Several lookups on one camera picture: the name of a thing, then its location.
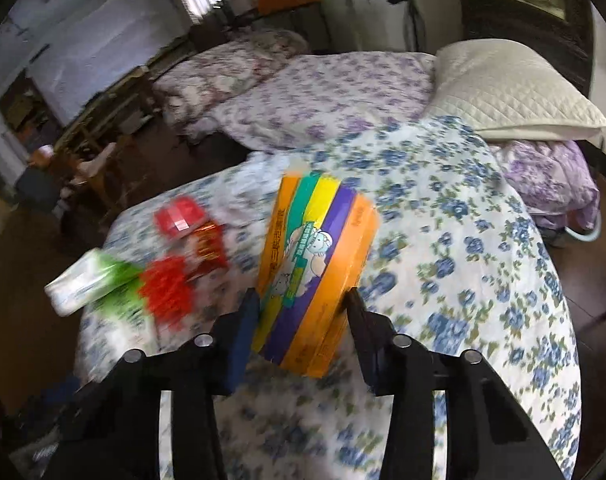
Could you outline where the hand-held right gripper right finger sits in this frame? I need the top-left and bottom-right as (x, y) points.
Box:
(344, 287), (566, 480)

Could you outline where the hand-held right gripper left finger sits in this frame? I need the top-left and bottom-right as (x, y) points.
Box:
(45, 287), (261, 480)

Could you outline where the red gold candy packet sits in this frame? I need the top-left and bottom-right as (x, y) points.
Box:
(185, 222), (232, 282)

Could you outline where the red foam mesh sleeve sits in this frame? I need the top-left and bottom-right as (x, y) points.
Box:
(142, 255), (196, 332)

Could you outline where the orange striped cardboard box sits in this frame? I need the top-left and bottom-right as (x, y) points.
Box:
(251, 170), (382, 379)

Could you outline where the red foil snack wrapper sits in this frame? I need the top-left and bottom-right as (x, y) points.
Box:
(154, 196), (208, 240)

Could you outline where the white green tissue packet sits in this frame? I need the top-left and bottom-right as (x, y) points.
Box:
(45, 249), (144, 318)

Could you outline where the blue floral blanket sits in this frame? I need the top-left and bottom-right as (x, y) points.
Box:
(75, 115), (584, 480)

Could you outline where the wooden chair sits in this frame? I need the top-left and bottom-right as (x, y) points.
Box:
(50, 130), (150, 212)

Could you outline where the dark blue chair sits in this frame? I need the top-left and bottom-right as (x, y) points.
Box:
(15, 165), (60, 212)

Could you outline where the purple floral bedsheet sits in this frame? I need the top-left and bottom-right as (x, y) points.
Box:
(155, 51), (602, 232)

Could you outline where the long wooden table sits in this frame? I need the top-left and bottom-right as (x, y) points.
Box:
(58, 65), (160, 152)

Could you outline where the folded maroon floral quilt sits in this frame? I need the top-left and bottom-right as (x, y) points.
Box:
(153, 27), (310, 127)

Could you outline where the white quilted pillow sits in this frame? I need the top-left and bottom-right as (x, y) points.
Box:
(423, 41), (606, 142)

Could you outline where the flat orange box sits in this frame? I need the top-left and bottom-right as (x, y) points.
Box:
(258, 0), (324, 14)

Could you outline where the white cloth cover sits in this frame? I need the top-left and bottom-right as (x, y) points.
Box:
(28, 0), (194, 112)

